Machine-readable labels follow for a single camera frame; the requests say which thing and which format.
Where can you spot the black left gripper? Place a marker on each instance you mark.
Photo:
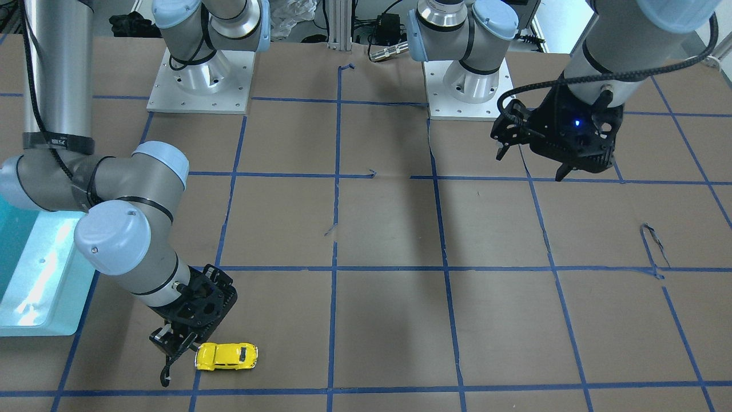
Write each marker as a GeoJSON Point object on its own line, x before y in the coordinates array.
{"type": "Point", "coordinates": [539, 123]}

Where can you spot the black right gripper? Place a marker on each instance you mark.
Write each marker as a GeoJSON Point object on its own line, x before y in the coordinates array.
{"type": "Point", "coordinates": [171, 316]}

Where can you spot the yellow beetle toy car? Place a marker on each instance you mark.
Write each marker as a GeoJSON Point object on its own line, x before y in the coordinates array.
{"type": "Point", "coordinates": [226, 356]}

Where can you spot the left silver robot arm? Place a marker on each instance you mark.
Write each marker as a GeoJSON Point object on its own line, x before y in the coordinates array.
{"type": "Point", "coordinates": [629, 42]}

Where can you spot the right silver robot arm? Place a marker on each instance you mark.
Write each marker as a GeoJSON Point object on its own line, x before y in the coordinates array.
{"type": "Point", "coordinates": [128, 203]}

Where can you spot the light blue plastic bin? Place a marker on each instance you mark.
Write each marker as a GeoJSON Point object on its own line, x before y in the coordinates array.
{"type": "Point", "coordinates": [45, 281]}

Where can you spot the silver metal connector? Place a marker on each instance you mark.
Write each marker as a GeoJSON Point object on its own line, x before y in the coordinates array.
{"type": "Point", "coordinates": [390, 51]}

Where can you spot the black power adapter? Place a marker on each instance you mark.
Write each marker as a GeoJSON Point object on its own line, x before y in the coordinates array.
{"type": "Point", "coordinates": [387, 30]}

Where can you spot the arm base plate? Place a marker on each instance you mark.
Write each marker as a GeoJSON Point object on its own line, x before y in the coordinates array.
{"type": "Point", "coordinates": [456, 94]}
{"type": "Point", "coordinates": [219, 86]}

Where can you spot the aluminium frame post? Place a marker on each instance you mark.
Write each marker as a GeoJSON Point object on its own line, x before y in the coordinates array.
{"type": "Point", "coordinates": [340, 24]}

